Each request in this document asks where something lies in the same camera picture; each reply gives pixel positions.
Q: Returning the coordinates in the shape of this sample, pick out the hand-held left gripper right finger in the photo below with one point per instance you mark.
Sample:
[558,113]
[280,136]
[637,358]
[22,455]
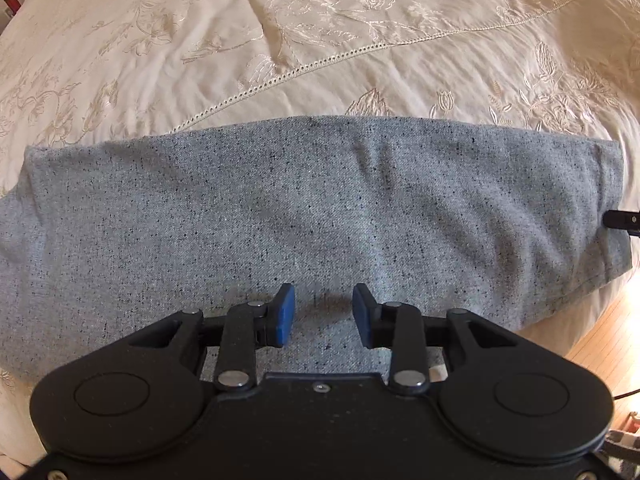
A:
[361,316]

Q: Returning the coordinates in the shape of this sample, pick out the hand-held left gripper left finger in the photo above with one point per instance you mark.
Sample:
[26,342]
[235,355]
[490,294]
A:
[285,316]

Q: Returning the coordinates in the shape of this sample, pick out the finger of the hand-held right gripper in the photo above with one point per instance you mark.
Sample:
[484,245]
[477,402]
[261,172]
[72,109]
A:
[622,221]

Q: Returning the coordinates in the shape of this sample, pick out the grey speckled pants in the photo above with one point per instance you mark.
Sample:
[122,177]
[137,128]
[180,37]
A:
[300,210]

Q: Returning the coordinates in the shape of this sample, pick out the striped cloth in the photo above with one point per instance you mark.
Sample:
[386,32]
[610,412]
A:
[625,440]

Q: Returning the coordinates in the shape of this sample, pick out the red box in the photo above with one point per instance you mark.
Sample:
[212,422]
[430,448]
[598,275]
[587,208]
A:
[12,2]

